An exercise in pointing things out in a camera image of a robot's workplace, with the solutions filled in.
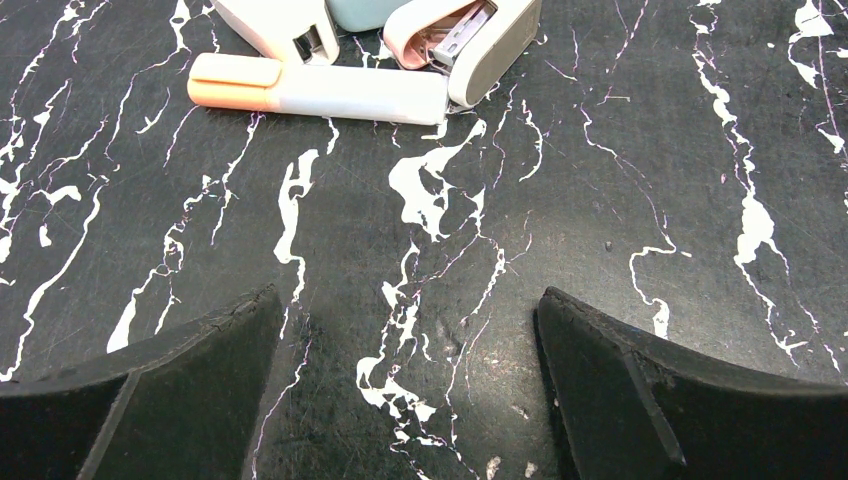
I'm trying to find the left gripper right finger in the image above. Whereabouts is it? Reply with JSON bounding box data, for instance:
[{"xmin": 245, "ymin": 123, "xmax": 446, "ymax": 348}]
[{"xmin": 536, "ymin": 287, "xmax": 847, "ymax": 479}]

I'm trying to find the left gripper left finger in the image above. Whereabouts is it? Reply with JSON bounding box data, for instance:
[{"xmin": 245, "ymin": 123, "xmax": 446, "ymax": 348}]
[{"xmin": 1, "ymin": 285, "xmax": 283, "ymax": 479}]

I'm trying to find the orange cap highlighter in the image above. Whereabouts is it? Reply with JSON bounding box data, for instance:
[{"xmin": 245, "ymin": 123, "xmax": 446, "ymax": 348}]
[{"xmin": 187, "ymin": 53, "xmax": 450, "ymax": 126}]

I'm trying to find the white staple remover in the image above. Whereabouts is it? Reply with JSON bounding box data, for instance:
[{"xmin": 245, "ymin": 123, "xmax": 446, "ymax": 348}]
[{"xmin": 212, "ymin": 0, "xmax": 340, "ymax": 65}]

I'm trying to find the white pink stapler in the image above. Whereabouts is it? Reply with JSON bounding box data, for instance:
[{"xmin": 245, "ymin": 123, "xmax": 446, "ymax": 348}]
[{"xmin": 383, "ymin": 0, "xmax": 542, "ymax": 108}]

